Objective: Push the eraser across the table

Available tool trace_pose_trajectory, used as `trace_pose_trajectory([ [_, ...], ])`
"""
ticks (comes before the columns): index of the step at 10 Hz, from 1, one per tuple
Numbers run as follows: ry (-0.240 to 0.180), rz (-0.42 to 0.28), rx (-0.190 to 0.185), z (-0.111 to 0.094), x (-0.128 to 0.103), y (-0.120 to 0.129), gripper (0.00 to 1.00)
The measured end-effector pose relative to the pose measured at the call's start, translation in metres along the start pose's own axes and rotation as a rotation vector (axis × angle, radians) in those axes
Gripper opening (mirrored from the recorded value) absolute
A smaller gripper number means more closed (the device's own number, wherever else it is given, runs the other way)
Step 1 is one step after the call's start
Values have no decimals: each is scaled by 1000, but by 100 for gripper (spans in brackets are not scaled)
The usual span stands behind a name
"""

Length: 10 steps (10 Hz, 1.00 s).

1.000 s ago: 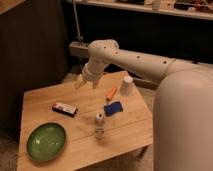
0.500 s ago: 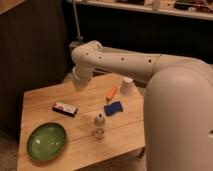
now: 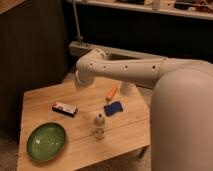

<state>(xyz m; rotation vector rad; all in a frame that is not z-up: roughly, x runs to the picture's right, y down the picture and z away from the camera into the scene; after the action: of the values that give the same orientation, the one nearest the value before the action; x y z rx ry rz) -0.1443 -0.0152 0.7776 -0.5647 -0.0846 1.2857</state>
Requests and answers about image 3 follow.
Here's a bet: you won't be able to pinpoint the green glass bowl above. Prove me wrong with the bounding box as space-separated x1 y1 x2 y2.
26 123 67 162

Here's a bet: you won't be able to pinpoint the white shelf board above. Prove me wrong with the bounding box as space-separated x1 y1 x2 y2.
75 0 213 21

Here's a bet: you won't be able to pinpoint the thin metal pole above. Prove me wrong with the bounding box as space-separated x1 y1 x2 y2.
72 0 83 46

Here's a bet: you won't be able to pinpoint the black and white eraser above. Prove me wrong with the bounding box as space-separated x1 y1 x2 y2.
52 102 78 117

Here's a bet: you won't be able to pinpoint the orange marker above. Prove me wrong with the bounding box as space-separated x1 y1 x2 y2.
106 87 118 101

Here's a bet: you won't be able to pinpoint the grey metal rail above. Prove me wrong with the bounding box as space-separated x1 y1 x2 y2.
69 41 157 59

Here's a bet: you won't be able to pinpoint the small white bottle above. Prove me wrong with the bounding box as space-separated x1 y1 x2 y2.
94 114 105 139

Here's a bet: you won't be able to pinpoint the blue sponge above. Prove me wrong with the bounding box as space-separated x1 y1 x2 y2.
104 101 123 116

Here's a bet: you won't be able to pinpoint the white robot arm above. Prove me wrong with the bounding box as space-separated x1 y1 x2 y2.
76 49 213 171

